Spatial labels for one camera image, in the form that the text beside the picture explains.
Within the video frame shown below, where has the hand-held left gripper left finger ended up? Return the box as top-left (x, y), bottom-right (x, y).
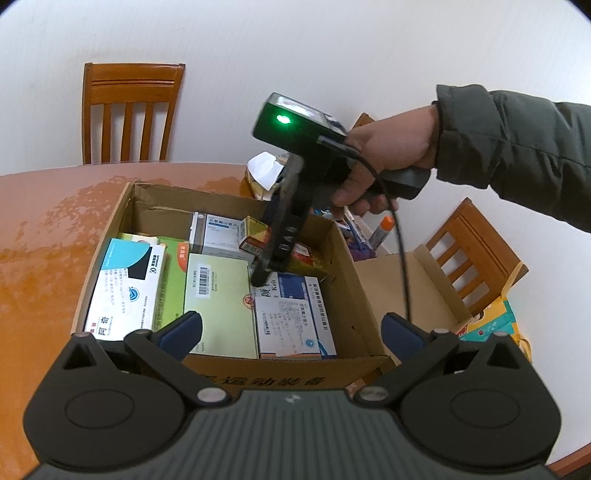
top-left (62, 311), bottom-right (232, 409)

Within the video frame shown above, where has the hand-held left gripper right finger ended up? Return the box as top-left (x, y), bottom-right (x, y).
top-left (355, 312), bottom-right (529, 409)

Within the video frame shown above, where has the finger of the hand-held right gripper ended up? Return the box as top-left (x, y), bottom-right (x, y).
top-left (249, 156), bottom-right (308, 288)

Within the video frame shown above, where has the gold red box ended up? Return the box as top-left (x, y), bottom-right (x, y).
top-left (238, 215), bottom-right (331, 283)

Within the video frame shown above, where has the white teal medicine box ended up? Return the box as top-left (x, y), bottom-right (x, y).
top-left (84, 237), bottom-right (167, 342)

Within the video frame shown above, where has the cardboard box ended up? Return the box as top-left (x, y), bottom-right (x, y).
top-left (69, 181), bottom-right (474, 393)

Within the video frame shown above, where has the person's right forearm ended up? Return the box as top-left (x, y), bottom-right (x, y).
top-left (434, 84), bottom-right (591, 232)

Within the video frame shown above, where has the wooden desktop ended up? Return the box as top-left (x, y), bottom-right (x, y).
top-left (0, 161), bottom-right (259, 480)

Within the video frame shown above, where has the person's right hand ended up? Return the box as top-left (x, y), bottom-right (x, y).
top-left (330, 105), bottom-right (439, 217)

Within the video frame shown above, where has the pale green flat box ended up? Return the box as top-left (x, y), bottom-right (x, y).
top-left (183, 253), bottom-right (259, 361)

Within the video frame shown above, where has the white paper packet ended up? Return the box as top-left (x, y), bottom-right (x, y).
top-left (240, 151), bottom-right (289, 201)

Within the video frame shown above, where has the white grey box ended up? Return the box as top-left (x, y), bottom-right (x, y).
top-left (189, 212), bottom-right (250, 259)

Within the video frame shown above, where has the white blue medicine box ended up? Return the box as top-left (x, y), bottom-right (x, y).
top-left (252, 271), bottom-right (338, 360)

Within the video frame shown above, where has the orange white tube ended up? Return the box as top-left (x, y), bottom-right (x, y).
top-left (369, 215), bottom-right (395, 245)

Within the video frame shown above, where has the purple packet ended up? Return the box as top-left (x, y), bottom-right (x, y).
top-left (348, 233), bottom-right (377, 261)

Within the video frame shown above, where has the colourful paper bag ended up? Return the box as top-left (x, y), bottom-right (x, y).
top-left (457, 295), bottom-right (534, 365)

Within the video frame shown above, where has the wooden chair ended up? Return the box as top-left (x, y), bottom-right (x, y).
top-left (82, 62), bottom-right (186, 165)
top-left (425, 198), bottom-right (529, 319)

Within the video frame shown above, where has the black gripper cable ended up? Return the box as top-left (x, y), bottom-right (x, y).
top-left (358, 150), bottom-right (413, 324)

